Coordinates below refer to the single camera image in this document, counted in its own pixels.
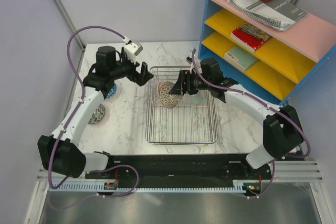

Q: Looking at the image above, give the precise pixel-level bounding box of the colourful wooden shelf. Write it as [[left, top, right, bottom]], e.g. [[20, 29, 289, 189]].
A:
[[198, 0, 335, 104]]

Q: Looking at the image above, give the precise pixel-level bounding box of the orange patterned glass bowl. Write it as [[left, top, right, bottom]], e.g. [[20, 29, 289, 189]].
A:
[[157, 82, 163, 94]]

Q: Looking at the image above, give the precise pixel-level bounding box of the blue patterned bowl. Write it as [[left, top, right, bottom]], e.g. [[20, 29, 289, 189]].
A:
[[106, 84, 117, 99]]

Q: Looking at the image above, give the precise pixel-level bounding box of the metal wire dish rack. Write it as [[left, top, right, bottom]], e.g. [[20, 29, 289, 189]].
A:
[[145, 66, 219, 145]]

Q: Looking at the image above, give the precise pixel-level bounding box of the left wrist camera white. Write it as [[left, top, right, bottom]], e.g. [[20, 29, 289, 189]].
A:
[[123, 37, 143, 58]]

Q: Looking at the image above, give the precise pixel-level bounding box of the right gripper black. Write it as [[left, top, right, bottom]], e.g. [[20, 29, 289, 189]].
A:
[[169, 70, 212, 95]]

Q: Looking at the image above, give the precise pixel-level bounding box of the grey patterned bowl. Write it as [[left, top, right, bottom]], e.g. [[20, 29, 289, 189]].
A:
[[88, 104, 106, 125]]

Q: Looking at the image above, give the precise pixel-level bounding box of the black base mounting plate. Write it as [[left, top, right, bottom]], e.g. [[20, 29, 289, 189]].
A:
[[86, 154, 271, 188]]

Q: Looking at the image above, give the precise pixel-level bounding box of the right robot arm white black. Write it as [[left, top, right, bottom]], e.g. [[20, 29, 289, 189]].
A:
[[169, 58, 304, 179]]

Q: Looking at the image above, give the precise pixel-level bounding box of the red patterned book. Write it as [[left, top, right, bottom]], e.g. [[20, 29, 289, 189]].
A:
[[230, 22, 271, 52]]

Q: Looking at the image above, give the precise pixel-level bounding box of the aluminium frame rail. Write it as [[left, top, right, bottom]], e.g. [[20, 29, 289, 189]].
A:
[[36, 160, 323, 183]]

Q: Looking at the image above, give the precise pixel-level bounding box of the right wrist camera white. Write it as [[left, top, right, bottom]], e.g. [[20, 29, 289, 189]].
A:
[[186, 56, 198, 73]]

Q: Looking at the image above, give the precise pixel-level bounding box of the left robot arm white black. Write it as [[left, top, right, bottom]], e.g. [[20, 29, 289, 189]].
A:
[[37, 42, 153, 178]]

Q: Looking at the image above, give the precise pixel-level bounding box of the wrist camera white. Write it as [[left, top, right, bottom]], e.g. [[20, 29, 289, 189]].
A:
[[186, 56, 198, 73], [123, 37, 143, 58]]

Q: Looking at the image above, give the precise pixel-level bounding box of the spiral bound notebook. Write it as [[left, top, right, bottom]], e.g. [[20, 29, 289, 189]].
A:
[[227, 0, 295, 31]]

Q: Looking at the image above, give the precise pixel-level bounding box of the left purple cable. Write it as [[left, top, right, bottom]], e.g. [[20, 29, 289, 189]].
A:
[[46, 26, 139, 210]]

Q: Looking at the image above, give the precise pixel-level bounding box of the grey setup guide booklet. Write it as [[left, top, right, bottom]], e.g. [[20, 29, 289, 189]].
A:
[[246, 0, 309, 29]]

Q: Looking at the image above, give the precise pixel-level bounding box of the green glass bowl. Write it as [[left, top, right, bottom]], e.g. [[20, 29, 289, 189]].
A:
[[191, 91, 205, 104]]

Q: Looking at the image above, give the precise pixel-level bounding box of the brown patterned bowl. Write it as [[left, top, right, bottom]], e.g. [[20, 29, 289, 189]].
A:
[[159, 81, 182, 109]]

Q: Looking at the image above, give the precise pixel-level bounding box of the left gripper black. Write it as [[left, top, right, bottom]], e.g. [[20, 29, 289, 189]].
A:
[[110, 47, 153, 87]]

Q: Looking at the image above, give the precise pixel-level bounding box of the light blue cable duct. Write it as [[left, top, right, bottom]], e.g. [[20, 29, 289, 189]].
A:
[[56, 180, 261, 193]]

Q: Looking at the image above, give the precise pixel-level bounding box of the light green book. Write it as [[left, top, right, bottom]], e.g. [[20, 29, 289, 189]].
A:
[[224, 46, 258, 72]]

